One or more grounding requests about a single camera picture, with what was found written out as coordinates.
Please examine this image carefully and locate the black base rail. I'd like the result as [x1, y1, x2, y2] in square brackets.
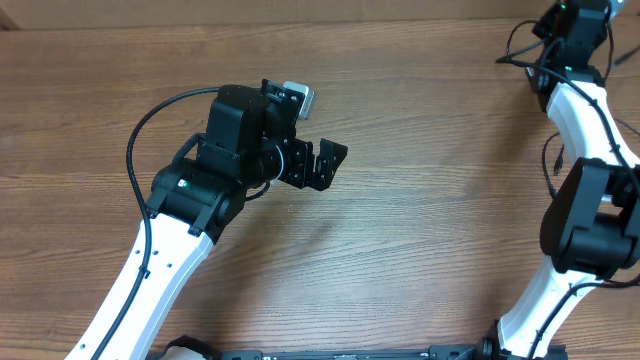
[147, 334, 569, 360]

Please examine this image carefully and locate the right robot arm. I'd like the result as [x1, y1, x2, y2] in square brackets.
[476, 0, 639, 359]

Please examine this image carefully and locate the cardboard board backdrop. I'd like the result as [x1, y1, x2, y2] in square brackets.
[0, 0, 640, 32]

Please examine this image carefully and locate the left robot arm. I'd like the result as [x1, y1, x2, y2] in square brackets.
[68, 80, 348, 359]

